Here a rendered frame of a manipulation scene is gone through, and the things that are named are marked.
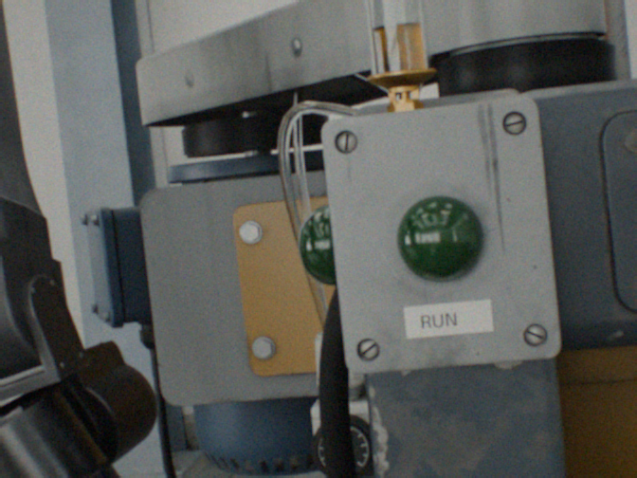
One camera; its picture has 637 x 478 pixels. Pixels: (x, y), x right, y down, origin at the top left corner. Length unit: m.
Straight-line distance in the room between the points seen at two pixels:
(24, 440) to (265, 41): 0.29
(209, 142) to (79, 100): 4.58
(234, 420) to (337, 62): 0.34
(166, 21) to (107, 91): 0.60
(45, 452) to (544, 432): 0.28
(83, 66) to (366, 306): 5.10
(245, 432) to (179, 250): 0.15
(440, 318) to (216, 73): 0.44
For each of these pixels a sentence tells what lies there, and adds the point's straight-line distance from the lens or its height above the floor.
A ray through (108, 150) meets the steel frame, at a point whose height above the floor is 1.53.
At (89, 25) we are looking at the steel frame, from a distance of 5.50.
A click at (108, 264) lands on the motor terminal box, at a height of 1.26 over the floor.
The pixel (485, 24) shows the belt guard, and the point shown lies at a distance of 0.58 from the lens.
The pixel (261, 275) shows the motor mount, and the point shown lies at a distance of 0.86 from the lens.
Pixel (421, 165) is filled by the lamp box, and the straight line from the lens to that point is 0.41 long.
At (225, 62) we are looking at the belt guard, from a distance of 0.81.
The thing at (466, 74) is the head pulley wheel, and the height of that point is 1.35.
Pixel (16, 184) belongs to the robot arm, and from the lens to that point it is 0.68.
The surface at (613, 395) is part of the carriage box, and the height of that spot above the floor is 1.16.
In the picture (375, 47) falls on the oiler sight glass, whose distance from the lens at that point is 0.49.
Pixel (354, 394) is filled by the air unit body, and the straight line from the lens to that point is 0.69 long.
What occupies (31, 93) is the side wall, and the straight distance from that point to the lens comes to 6.06.
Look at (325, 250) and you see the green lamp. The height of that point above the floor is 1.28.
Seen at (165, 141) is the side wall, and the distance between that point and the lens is 5.83.
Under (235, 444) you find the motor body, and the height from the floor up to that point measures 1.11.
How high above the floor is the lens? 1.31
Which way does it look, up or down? 3 degrees down
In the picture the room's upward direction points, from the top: 6 degrees counter-clockwise
